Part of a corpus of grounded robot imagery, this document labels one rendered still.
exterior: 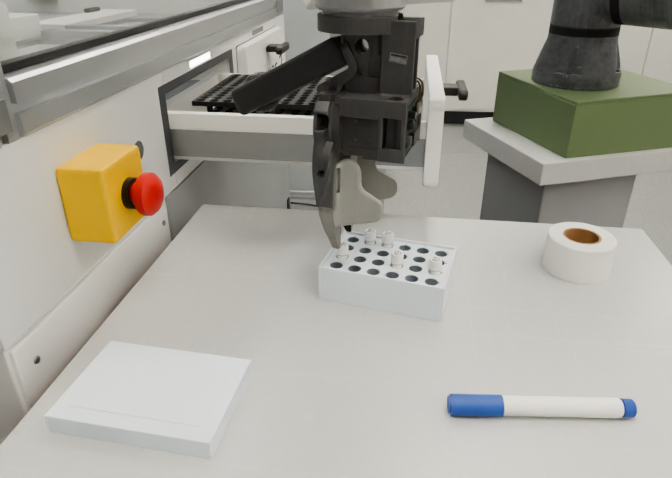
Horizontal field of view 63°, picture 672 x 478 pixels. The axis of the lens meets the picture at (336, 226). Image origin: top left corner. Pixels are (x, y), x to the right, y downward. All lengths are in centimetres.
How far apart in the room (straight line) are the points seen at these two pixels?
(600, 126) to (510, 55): 283
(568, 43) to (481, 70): 277
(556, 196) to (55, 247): 83
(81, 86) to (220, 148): 21
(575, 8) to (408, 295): 67
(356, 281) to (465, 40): 330
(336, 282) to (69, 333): 25
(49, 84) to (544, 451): 47
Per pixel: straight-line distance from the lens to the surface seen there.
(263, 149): 70
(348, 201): 50
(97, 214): 52
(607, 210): 116
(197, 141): 72
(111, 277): 62
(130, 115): 64
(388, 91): 47
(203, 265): 63
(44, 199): 52
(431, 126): 65
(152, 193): 52
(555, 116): 103
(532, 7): 382
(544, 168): 98
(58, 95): 54
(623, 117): 106
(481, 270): 63
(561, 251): 62
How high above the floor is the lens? 108
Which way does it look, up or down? 27 degrees down
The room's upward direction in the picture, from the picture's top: straight up
